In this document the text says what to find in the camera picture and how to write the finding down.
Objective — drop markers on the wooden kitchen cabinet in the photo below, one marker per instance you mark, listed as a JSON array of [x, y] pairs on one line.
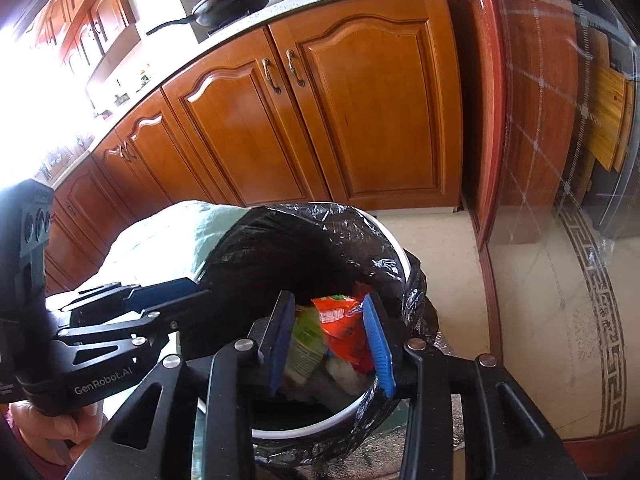
[[380, 110]]

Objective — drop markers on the person's left hand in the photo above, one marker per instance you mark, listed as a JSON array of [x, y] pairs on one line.
[[45, 432]]

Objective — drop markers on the condiment bottle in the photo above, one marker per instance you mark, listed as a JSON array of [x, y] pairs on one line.
[[145, 76]]

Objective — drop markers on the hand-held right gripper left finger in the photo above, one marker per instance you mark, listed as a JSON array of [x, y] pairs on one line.
[[281, 340]]

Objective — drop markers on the orange blue snack packet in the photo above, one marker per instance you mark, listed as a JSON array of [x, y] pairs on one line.
[[340, 330]]

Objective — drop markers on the glass sliding door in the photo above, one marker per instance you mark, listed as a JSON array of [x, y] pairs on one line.
[[550, 85]]

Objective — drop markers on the white bin black liner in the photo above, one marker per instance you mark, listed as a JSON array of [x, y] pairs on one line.
[[280, 250]]

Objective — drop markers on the light wooden board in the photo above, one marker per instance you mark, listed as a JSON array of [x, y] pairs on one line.
[[610, 110]]

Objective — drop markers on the white trash bin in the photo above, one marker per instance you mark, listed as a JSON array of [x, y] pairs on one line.
[[300, 432]]

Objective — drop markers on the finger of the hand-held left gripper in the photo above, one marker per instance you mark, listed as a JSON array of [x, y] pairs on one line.
[[115, 342], [160, 292]]

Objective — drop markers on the black wok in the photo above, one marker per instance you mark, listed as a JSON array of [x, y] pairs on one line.
[[230, 2]]

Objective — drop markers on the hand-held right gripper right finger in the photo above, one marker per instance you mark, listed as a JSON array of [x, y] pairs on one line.
[[377, 340]]

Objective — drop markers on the wooden cabinet door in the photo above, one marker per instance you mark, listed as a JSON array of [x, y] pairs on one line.
[[240, 135], [165, 160], [380, 110], [120, 185], [80, 230]]

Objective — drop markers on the green drink carton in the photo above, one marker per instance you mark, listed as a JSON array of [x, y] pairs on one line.
[[305, 340]]

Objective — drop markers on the floral tablecloth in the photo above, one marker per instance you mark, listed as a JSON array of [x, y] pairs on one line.
[[165, 240]]

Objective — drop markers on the wooden wall cabinet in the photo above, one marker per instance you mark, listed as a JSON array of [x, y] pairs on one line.
[[85, 15]]

